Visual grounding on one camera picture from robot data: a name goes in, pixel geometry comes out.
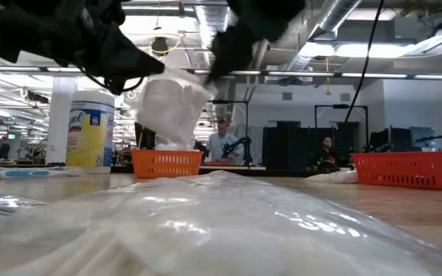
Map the Lysol wipes canister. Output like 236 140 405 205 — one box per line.
66 90 116 174

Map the black computer monitor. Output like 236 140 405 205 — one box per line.
134 122 157 150

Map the black overhead camera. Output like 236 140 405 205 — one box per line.
150 36 170 58

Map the clear bag of cotton swabs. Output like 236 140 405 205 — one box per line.
0 170 442 276
154 141 193 152
304 169 360 184
135 67 219 151

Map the black aluminium table frame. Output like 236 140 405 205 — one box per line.
0 163 356 178

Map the overhead LED light bar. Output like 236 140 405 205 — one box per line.
0 65 442 81

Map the blue toothbrush in clear wrapper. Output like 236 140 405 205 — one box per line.
0 166 86 182

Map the black metal frame stand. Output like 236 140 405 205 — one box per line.
211 99 249 166
314 103 371 130

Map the grey computer monitor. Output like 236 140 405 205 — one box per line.
410 126 437 151

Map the white column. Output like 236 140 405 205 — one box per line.
46 76 79 166

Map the person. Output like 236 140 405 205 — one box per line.
207 118 245 163
308 136 341 169
0 136 12 160

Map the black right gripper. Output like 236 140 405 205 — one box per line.
208 0 306 82

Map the red plastic basket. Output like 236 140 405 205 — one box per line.
350 151 442 192

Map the silver ceiling air duct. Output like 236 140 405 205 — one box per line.
194 0 229 51
288 0 362 72

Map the black partition panel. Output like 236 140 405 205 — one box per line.
262 126 360 172

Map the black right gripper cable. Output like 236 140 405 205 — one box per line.
343 0 385 127

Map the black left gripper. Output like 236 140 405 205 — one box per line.
0 0 165 95

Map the orange plastic basket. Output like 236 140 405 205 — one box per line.
130 148 203 179

